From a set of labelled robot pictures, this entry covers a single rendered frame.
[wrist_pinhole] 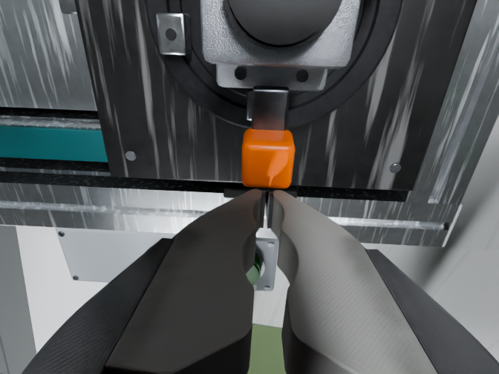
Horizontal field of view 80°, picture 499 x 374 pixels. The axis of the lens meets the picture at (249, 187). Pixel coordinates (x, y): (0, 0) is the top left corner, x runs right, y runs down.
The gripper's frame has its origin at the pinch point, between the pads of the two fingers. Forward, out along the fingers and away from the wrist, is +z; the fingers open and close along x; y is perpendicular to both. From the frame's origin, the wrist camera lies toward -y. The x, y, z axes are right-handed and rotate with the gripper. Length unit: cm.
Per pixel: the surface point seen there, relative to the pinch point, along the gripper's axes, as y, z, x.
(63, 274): 27.6, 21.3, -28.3
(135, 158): 3.1, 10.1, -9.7
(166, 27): -5.9, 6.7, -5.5
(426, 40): -5.7, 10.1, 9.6
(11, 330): 169, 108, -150
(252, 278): 14.8, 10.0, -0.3
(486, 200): 11.3, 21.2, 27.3
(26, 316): 155, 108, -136
